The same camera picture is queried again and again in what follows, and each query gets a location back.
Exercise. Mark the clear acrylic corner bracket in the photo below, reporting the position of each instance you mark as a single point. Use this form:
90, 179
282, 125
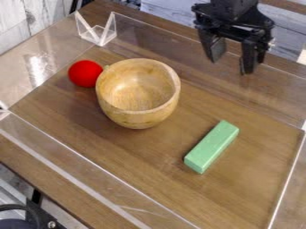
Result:
98, 34

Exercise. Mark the green rectangular block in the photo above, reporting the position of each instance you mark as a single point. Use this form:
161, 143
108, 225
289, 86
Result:
207, 150

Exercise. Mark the brown wooden bowl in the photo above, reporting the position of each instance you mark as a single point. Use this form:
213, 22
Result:
138, 91

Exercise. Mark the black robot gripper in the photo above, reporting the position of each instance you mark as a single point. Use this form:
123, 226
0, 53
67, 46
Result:
234, 19

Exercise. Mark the red toy tomato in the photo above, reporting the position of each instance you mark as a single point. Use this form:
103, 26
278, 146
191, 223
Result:
84, 72

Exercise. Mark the black table clamp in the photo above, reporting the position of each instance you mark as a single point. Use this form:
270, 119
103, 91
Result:
36, 219

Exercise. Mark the clear acrylic tray wall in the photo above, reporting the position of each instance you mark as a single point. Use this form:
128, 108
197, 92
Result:
122, 179

